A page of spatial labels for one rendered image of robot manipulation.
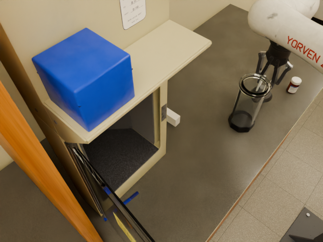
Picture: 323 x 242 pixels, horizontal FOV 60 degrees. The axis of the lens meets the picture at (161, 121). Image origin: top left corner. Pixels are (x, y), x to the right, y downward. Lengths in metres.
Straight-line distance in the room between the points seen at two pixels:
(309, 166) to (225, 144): 1.33
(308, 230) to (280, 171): 0.43
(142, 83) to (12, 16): 0.21
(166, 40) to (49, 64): 0.25
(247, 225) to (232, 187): 1.00
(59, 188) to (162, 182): 0.55
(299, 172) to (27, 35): 2.10
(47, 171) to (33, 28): 0.21
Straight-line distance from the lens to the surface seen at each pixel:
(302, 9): 0.95
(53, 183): 0.49
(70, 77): 0.39
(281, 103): 1.32
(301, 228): 2.12
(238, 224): 2.00
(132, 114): 0.96
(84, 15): 0.47
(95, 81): 0.38
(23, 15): 0.42
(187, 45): 0.57
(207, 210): 0.98
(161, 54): 0.55
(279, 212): 2.12
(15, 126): 0.37
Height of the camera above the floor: 1.86
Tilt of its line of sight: 53 degrees down
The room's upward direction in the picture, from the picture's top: straight up
